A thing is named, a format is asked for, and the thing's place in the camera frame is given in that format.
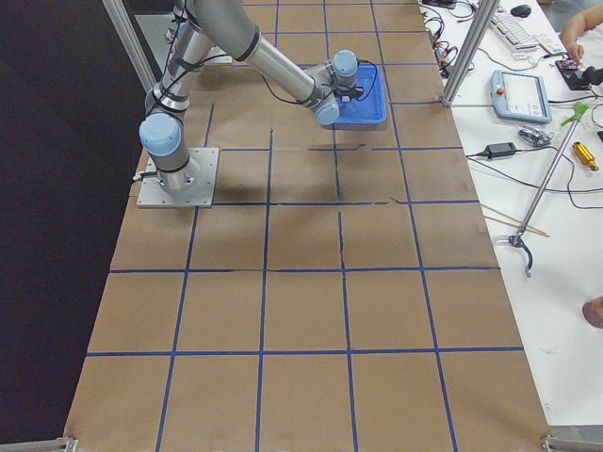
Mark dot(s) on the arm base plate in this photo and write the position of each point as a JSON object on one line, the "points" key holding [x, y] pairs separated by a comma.
{"points": [[192, 186]]}

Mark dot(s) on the black power adapter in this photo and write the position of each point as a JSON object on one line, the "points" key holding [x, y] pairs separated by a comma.
{"points": [[498, 150]]}

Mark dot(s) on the black computer mouse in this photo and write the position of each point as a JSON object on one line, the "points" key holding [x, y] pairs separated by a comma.
{"points": [[521, 11]]}

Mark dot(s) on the aluminium frame post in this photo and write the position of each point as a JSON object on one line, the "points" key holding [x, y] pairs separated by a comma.
{"points": [[475, 34], [134, 42]]}

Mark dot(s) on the blue plastic tray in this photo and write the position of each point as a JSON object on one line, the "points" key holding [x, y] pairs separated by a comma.
{"points": [[369, 112]]}

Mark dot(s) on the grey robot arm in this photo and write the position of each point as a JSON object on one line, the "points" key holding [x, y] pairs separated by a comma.
{"points": [[226, 25]]}

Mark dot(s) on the person hand at desk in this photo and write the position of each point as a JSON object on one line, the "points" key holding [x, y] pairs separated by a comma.
{"points": [[574, 50]]}

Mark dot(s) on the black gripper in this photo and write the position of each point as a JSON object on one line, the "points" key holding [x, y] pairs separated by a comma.
{"points": [[359, 90]]}

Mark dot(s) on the blue teach pendant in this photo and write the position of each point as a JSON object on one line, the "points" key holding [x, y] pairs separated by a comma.
{"points": [[520, 97]]}

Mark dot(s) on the white keyboard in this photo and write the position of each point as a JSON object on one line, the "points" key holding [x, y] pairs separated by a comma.
{"points": [[512, 33]]}

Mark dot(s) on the green handled reach grabber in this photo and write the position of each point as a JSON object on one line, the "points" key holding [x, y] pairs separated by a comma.
{"points": [[516, 240]]}

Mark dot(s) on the wooden chopsticks pair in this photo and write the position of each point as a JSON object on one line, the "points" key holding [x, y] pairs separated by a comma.
{"points": [[497, 216]]}

